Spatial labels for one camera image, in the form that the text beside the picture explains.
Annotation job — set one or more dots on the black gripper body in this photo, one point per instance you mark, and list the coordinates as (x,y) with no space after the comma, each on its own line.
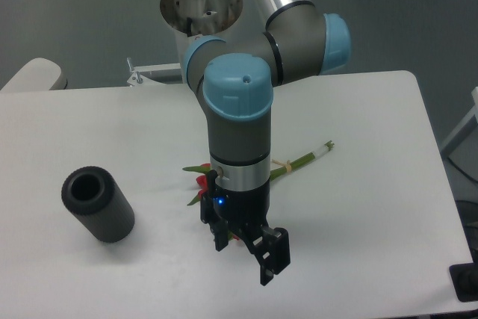
(240,209)

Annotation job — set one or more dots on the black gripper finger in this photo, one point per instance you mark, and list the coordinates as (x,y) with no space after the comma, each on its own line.
(271,249)
(221,234)

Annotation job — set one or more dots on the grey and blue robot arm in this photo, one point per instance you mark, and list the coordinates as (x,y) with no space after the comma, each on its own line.
(233,83)

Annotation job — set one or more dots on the red tulip flower bunch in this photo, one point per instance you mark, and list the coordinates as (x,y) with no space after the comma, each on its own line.
(282,169)

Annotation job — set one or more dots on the black ribbed cylinder vase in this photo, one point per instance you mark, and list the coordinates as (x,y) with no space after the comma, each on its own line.
(93,197)

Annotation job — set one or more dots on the black device at table edge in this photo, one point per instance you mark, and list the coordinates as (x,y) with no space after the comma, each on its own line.
(464,278)

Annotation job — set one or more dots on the white chair backrest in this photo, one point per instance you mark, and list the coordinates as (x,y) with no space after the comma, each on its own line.
(38,74)

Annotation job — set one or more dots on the metal bracket with bolts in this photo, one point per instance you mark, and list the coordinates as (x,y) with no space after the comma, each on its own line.
(153,74)

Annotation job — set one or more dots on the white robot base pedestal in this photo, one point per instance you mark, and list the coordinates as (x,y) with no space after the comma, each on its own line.
(192,19)

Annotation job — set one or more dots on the white frame at right edge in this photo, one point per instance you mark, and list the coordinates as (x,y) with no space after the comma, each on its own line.
(461,131)

